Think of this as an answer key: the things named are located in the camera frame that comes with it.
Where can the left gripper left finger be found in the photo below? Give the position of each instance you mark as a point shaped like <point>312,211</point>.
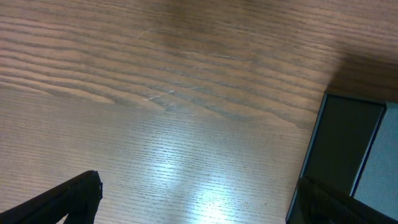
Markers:
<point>76,201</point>

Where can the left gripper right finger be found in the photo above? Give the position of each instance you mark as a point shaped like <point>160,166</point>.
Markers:
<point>319,203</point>

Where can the dark green box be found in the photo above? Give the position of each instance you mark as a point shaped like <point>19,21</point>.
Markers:
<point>353,149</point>

